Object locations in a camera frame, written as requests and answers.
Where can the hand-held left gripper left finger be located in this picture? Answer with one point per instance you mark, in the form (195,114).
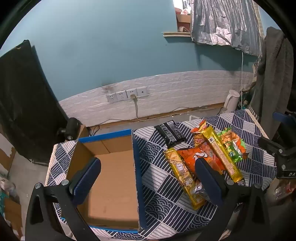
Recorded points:
(86,179)

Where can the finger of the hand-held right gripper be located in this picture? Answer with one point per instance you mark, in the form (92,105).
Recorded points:
(281,117)
(268,143)

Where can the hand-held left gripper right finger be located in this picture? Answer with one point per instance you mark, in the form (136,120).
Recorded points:
(208,180)

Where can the short yellow snack packet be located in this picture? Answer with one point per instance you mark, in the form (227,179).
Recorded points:
(182,172)

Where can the large orange snack bag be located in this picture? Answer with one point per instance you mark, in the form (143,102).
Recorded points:
(187,160)

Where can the blue-edged cardboard box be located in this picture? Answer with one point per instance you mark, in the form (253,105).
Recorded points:
(115,176)

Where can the long yellow snack packet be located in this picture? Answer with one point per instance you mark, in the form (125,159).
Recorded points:
(219,153)

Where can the green peanut snack bag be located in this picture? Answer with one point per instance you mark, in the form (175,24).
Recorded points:
(225,140)

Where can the clear plastic bottle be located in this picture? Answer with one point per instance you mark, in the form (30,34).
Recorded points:
(283,191)

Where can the green orange snack packet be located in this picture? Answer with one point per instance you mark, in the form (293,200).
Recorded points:
(239,149)

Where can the grey hanging towel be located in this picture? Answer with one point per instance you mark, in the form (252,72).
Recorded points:
(272,81)

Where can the green patterned bag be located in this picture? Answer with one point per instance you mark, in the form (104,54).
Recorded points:
(242,104)

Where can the small brown cardboard box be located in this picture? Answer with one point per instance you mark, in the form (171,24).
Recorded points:
(83,132)

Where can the white electric kettle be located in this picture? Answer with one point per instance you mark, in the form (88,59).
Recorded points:
(231,102)

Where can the small orange snack packet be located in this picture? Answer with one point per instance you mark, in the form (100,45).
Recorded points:
(200,128)

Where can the navy white patterned tablecloth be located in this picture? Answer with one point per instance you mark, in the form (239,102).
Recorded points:
(161,208)

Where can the black snack packet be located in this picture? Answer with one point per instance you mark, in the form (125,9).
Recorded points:
(170,133)

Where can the clear plastic bag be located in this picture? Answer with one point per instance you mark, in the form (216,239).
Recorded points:
(7,186)

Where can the silver foil curtain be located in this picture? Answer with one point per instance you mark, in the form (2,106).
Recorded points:
(226,23)

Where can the wooden window ledge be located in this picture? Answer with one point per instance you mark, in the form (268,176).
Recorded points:
(177,34)

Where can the white wall socket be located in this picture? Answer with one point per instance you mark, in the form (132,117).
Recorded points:
(131,93)
(142,91)
(111,98)
(121,96)

